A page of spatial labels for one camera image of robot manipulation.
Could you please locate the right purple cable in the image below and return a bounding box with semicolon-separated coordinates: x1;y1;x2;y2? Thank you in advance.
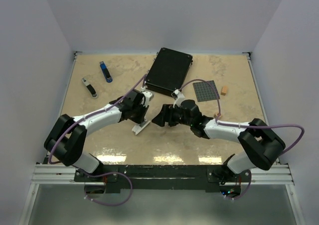
180;79;305;200

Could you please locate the grey studded baseplate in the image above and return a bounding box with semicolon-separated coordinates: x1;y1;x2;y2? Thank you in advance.
192;80;220;102

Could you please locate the aluminium frame rail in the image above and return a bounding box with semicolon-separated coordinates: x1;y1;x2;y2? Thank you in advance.
18;145;83;225

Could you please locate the black hard case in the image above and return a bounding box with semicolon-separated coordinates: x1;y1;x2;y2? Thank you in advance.
145;47;193;97

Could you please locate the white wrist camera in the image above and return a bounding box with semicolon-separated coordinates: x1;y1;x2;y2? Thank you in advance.
171;89;185;107
141;91;155;108

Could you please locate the black and silver stapler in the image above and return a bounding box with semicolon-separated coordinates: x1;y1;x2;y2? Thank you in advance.
81;78;98;99

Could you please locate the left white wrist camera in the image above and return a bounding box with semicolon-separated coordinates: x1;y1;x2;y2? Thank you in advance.
141;91;155;108

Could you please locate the plain wooden block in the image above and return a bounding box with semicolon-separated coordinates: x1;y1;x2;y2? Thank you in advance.
221;86;228;96

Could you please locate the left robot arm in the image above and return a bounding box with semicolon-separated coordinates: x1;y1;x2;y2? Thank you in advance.
44;89;154;181

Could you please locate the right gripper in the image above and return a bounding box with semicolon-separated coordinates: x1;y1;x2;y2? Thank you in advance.
152;104;193;127

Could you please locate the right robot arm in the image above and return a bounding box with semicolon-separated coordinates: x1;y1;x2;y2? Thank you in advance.
152;100;286;182

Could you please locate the blue stapler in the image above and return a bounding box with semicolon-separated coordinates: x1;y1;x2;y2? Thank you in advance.
100;61;113;83

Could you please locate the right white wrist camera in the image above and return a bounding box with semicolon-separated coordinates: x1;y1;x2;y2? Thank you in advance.
171;89;185;107

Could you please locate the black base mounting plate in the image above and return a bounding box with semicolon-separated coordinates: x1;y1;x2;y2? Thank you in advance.
74;165;251;195

